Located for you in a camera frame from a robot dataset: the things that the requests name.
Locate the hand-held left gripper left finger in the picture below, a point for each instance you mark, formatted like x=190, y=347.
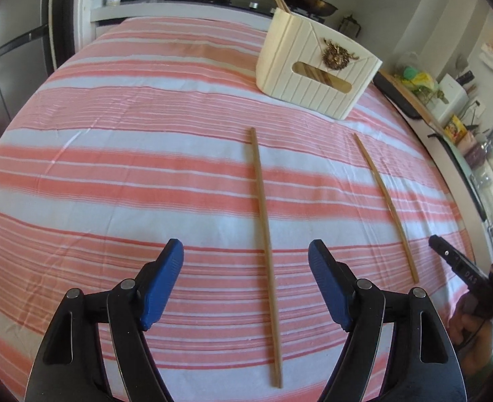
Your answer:
x=164, y=280

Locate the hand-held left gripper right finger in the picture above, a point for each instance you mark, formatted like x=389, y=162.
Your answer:
x=328, y=280

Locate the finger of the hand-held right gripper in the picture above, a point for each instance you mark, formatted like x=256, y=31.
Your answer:
x=451, y=257

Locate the cream utensil holder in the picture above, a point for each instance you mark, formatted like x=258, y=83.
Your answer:
x=280, y=50

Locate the person's right hand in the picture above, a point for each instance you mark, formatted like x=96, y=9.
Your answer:
x=472, y=343

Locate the pale green cutting board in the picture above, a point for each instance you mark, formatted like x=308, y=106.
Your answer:
x=466, y=167

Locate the purple soap dispenser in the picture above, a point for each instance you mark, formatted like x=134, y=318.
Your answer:
x=477, y=154

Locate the pink striped tablecloth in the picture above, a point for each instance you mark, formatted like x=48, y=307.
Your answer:
x=146, y=155

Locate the yellow packet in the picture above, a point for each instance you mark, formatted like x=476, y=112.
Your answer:
x=455, y=129

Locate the wooden cutting board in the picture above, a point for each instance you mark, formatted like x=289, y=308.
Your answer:
x=422, y=111

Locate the white knife block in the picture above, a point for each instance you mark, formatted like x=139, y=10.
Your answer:
x=453, y=96

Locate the plastic bag yellow green contents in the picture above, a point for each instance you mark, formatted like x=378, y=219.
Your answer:
x=418, y=79

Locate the glass french press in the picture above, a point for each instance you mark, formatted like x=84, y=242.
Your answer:
x=351, y=27

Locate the grey refrigerator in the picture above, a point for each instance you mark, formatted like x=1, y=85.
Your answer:
x=12, y=50

